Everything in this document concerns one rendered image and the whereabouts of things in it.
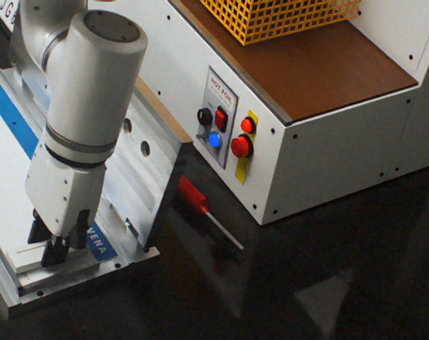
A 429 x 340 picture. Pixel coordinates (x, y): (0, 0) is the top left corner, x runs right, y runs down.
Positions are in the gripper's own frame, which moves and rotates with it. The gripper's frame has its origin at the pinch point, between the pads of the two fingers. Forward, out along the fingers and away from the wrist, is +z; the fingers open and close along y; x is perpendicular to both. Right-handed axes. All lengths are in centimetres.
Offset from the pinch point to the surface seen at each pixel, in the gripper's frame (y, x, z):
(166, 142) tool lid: 1.7, 11.4, -15.8
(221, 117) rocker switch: -5.8, 26.3, -12.7
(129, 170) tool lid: -3.6, 11.5, -7.0
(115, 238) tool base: 0.8, 9.3, 0.7
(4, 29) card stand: -49, 15, 1
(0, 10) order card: -54, 16, 0
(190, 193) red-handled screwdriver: -2.1, 22.3, -2.4
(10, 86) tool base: -33.9, 9.5, 0.7
